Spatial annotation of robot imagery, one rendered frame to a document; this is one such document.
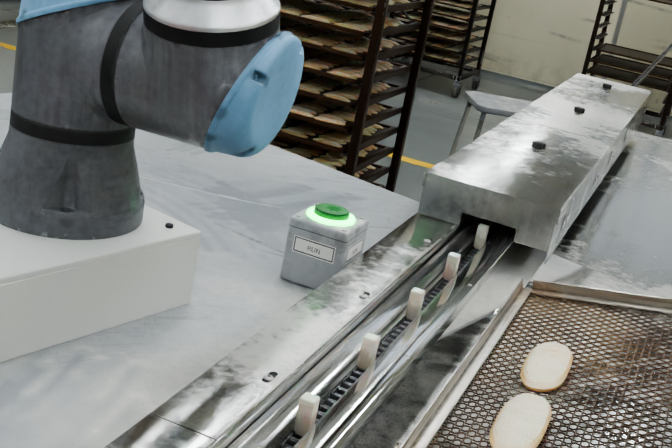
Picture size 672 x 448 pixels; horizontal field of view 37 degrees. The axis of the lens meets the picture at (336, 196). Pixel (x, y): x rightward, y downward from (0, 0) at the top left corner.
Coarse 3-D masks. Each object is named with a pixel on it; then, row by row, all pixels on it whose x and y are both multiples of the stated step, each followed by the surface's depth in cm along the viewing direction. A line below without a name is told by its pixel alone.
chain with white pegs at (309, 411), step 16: (656, 64) 363; (640, 80) 310; (480, 224) 129; (496, 224) 140; (480, 240) 129; (448, 256) 116; (464, 256) 125; (448, 272) 116; (416, 288) 104; (432, 288) 113; (416, 304) 103; (400, 320) 103; (368, 336) 91; (384, 336) 98; (368, 352) 90; (304, 400) 78; (336, 400) 85; (304, 416) 78; (320, 416) 82; (304, 432) 78
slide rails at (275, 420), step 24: (456, 240) 127; (432, 264) 117; (480, 264) 120; (408, 288) 109; (456, 288) 111; (384, 312) 101; (432, 312) 104; (360, 336) 95; (408, 336) 97; (336, 360) 89; (384, 360) 91; (312, 384) 84; (360, 384) 86; (288, 408) 80; (336, 408) 81; (264, 432) 76; (312, 432) 77
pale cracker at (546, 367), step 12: (540, 348) 86; (552, 348) 86; (564, 348) 86; (528, 360) 84; (540, 360) 83; (552, 360) 83; (564, 360) 84; (528, 372) 81; (540, 372) 81; (552, 372) 81; (564, 372) 82; (528, 384) 80; (540, 384) 80; (552, 384) 80
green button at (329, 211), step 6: (318, 204) 112; (324, 204) 113; (330, 204) 113; (318, 210) 111; (324, 210) 111; (330, 210) 111; (336, 210) 112; (342, 210) 112; (324, 216) 110; (330, 216) 110; (336, 216) 110; (342, 216) 111; (348, 216) 111
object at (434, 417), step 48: (528, 288) 104; (576, 288) 102; (480, 336) 88; (528, 336) 91; (576, 336) 92; (480, 384) 81; (624, 384) 82; (432, 432) 72; (576, 432) 73; (624, 432) 74
